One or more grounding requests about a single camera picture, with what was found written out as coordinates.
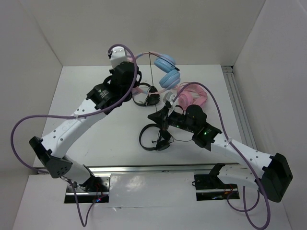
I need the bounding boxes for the thin black headphone cable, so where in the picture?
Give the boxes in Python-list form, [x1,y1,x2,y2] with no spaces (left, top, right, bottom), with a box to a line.
[148,51,195,142]

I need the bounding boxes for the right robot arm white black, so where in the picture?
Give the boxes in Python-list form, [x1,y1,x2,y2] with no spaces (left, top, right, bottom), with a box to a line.
[148,105,293,203]

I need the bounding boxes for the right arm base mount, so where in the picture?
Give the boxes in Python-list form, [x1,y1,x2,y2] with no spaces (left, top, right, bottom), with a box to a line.
[191,174,240,201]

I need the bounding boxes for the pink gaming headset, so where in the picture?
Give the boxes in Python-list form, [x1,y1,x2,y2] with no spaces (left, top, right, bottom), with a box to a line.
[178,84,208,110]

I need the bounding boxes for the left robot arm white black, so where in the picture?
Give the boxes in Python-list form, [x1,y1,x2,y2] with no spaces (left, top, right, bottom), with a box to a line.
[29,61,142,191]

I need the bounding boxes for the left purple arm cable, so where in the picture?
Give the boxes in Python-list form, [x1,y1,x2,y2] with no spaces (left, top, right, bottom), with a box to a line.
[10,44,140,228]

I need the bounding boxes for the black headphones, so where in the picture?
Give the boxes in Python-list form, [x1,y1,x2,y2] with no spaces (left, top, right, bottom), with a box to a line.
[132,82,160,107]
[139,124,173,151]

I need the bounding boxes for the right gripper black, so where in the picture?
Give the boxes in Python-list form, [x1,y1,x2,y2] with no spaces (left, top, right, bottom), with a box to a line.
[147,105,196,133]

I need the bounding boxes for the black headphones near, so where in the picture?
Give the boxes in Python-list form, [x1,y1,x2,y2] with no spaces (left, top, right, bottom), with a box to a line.
[139,124,173,151]

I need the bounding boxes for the aluminium side rail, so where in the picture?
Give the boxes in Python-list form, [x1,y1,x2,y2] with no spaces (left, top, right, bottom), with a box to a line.
[221,66,257,149]

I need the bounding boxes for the black headphones far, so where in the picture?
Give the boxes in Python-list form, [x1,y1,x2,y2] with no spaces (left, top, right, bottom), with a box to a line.
[132,82,160,107]

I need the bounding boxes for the pink blue cat-ear headphones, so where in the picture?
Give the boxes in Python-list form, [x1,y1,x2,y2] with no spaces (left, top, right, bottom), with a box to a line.
[132,51,181,95]

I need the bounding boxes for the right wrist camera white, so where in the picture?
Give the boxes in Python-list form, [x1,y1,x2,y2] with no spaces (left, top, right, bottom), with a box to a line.
[163,92,178,116]

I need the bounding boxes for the aluminium front rail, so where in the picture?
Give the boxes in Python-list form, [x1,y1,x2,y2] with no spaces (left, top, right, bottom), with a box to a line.
[86,162,240,174]

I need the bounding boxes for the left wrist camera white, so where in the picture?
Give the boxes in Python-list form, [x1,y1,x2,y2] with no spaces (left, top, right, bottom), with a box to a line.
[107,46,128,69]

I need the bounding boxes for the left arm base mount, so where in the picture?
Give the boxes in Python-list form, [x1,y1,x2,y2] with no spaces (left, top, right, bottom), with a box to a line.
[64,173,111,204]

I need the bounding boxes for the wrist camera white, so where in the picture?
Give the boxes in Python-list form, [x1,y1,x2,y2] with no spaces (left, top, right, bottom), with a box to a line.
[107,46,128,69]
[163,92,178,116]

